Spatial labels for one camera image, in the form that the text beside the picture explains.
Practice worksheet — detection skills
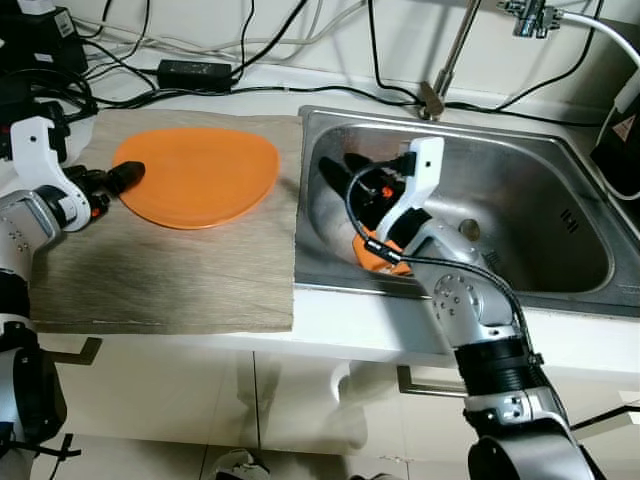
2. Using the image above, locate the metal spoon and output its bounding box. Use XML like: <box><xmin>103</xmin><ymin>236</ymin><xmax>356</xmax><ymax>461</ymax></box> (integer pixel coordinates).
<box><xmin>457</xmin><ymin>219</ymin><xmax>484</xmax><ymax>242</ymax></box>

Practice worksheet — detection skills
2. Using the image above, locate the orange plate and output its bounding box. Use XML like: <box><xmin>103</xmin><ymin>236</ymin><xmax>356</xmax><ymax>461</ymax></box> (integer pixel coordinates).
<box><xmin>110</xmin><ymin>126</ymin><xmax>282</xmax><ymax>232</ymax></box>

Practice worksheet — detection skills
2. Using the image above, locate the black appliance with warning sticker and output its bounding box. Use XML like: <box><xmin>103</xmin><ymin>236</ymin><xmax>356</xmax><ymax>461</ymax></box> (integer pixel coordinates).
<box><xmin>589</xmin><ymin>84</ymin><xmax>640</xmax><ymax>198</ymax></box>

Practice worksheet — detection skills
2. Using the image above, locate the beige wood-look mat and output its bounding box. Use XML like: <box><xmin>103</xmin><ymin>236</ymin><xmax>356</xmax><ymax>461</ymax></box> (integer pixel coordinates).
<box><xmin>28</xmin><ymin>108</ymin><xmax>305</xmax><ymax>337</ymax></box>

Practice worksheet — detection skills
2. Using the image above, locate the black power adapter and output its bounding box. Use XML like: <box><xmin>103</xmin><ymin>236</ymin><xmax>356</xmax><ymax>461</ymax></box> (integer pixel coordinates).
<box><xmin>156</xmin><ymin>59</ymin><xmax>235</xmax><ymax>94</ymax></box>

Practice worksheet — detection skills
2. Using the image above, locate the stainless steel sink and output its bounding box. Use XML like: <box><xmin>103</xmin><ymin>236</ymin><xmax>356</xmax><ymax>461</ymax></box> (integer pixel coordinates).
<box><xmin>293</xmin><ymin>104</ymin><xmax>640</xmax><ymax>320</ymax></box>

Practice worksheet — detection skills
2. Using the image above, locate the black labelled box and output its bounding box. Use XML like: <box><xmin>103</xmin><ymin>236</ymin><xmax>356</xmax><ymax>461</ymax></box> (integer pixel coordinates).
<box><xmin>0</xmin><ymin>0</ymin><xmax>93</xmax><ymax>103</ymax></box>

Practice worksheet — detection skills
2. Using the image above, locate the chrome tap valve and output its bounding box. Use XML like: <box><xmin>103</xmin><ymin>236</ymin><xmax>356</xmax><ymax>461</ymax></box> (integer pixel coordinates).
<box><xmin>499</xmin><ymin>0</ymin><xmax>562</xmax><ymax>40</ymax></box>

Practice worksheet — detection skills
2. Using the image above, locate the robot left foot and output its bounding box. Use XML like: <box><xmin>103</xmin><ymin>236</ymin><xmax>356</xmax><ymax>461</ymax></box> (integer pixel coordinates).
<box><xmin>208</xmin><ymin>449</ymin><xmax>263</xmax><ymax>480</ymax></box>

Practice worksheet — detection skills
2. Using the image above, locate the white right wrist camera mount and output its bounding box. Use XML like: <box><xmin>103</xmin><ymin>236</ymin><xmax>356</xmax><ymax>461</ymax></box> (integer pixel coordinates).
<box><xmin>377</xmin><ymin>136</ymin><xmax>447</xmax><ymax>252</ymax></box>

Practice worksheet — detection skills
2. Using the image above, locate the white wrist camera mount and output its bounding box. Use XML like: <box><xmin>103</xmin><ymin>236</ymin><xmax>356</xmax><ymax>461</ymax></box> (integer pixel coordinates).
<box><xmin>7</xmin><ymin>116</ymin><xmax>87</xmax><ymax>233</ymax></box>
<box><xmin>377</xmin><ymin>136</ymin><xmax>447</xmax><ymax>252</ymax></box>

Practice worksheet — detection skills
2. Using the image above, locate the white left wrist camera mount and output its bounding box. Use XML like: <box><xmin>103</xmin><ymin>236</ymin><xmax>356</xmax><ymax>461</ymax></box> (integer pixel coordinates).
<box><xmin>7</xmin><ymin>116</ymin><xmax>87</xmax><ymax>233</ymax></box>

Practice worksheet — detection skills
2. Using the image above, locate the white cable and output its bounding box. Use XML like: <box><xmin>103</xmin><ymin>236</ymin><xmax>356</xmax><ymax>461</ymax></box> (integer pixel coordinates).
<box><xmin>88</xmin><ymin>18</ymin><xmax>333</xmax><ymax>59</ymax></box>

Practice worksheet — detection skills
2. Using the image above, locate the metal cabinet handle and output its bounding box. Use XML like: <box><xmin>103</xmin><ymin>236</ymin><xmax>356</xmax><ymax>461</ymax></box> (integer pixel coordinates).
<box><xmin>39</xmin><ymin>337</ymin><xmax>104</xmax><ymax>367</ymax></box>
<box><xmin>396</xmin><ymin>364</ymin><xmax>472</xmax><ymax>400</ymax></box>

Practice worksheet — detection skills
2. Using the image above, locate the white hose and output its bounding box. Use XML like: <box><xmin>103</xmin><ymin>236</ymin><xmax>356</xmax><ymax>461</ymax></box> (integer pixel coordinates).
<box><xmin>554</xmin><ymin>9</ymin><xmax>640</xmax><ymax>73</ymax></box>

